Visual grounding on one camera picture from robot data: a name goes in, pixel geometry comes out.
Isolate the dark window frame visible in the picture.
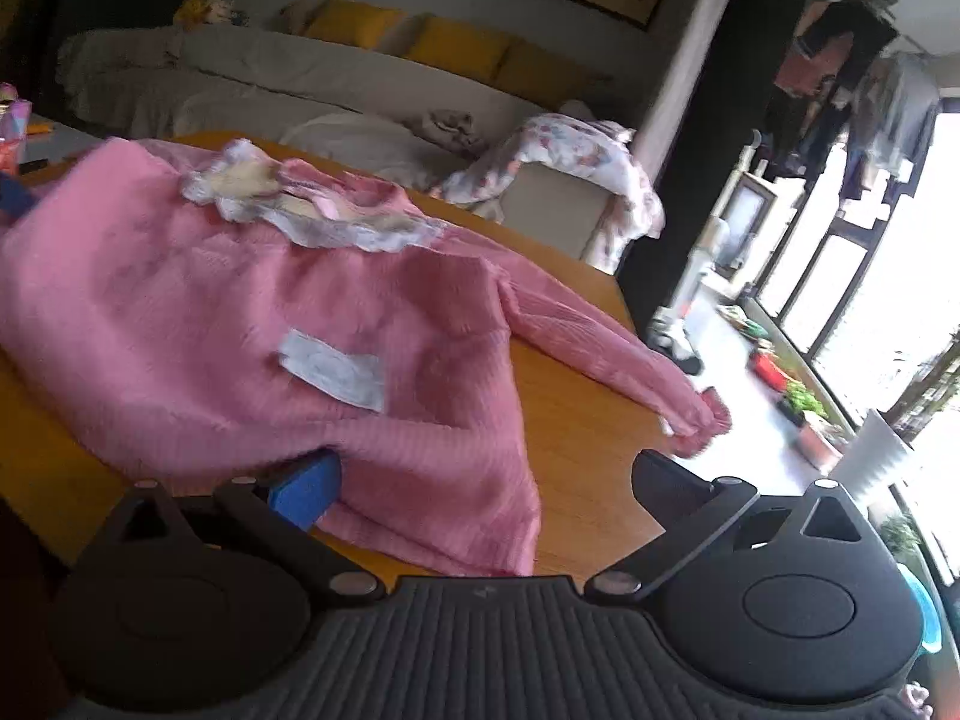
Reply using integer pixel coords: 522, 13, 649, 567
757, 90, 960, 421

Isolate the yellow plush toy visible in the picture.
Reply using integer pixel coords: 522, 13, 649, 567
174, 0, 248, 29

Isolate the tall plant in white pot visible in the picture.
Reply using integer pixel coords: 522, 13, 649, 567
825, 322, 960, 515

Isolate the black tray of green seedlings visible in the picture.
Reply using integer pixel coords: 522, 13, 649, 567
776, 382, 830, 428

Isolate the row of hanging clothes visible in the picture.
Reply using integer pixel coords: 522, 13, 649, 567
765, 0, 942, 203

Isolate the pale pink planter box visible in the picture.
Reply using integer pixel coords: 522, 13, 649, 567
795, 420, 852, 473

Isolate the pink knit sweater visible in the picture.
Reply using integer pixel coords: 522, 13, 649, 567
0, 136, 732, 577

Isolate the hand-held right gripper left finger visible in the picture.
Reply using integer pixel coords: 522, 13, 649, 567
112, 450, 380, 602

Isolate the beige sofa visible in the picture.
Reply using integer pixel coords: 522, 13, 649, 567
56, 4, 646, 271

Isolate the dark cabinet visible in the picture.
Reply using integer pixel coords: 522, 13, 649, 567
0, 0, 203, 128

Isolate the teal plastic basin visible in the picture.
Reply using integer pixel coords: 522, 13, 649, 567
896, 562, 942, 653

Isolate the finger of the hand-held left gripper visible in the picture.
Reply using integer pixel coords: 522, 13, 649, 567
0, 174, 35, 217

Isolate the floral blanket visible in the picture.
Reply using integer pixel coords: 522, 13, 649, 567
439, 112, 665, 271

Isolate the colourful packet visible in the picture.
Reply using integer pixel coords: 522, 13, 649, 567
0, 82, 35, 173

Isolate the crumpled beige cloth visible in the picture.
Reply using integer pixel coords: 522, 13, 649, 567
409, 111, 488, 155

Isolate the small potted plant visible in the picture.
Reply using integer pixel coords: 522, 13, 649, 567
877, 514, 923, 563

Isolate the yellow sofa cushion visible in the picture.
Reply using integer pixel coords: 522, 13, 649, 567
304, 0, 410, 50
405, 15, 518, 83
495, 41, 608, 110

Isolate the white side table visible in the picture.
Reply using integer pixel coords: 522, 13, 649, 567
15, 116, 98, 175

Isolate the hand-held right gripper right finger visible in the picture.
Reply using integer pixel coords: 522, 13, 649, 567
585, 448, 875, 605

